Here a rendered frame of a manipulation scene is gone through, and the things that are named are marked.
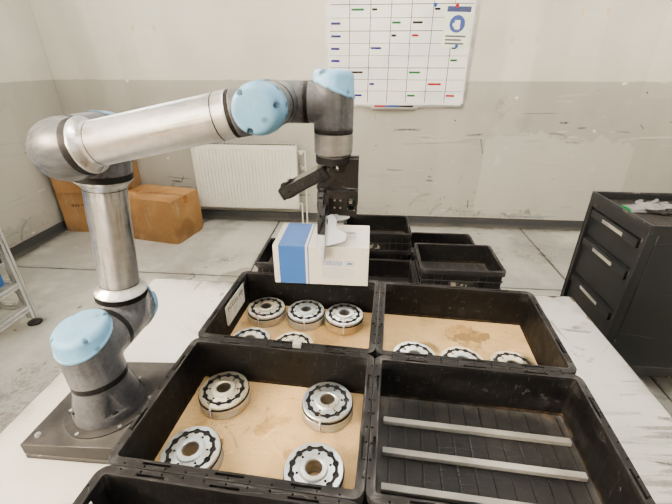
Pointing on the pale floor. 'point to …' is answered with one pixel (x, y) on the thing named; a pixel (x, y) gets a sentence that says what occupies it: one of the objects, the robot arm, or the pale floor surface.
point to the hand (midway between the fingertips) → (323, 245)
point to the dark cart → (626, 278)
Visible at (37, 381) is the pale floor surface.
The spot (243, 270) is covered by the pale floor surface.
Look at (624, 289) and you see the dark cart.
